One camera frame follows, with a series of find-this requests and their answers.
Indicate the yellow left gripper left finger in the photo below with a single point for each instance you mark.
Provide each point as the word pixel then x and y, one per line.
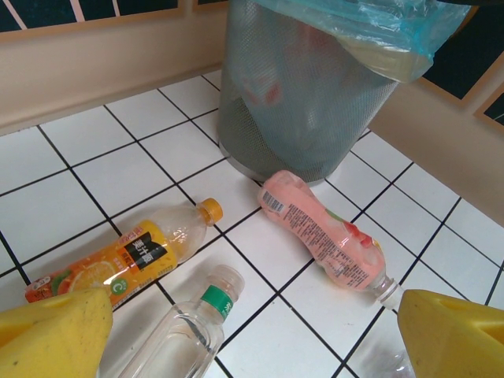
pixel 51 338

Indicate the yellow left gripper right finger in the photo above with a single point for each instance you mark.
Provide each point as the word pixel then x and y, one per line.
pixel 453 342

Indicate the orange juice plastic bottle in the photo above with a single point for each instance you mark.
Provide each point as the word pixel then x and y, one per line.
pixel 138 256

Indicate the clear bottle green neck band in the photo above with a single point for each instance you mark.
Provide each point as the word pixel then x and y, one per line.
pixel 189 334

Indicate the pink label plastic bottle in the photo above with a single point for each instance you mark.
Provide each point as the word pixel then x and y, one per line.
pixel 315 228

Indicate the grey mesh waste bin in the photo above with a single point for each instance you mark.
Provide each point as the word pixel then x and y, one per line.
pixel 295 130

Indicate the blue plastic bin liner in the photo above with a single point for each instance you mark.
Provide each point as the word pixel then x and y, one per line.
pixel 393 35

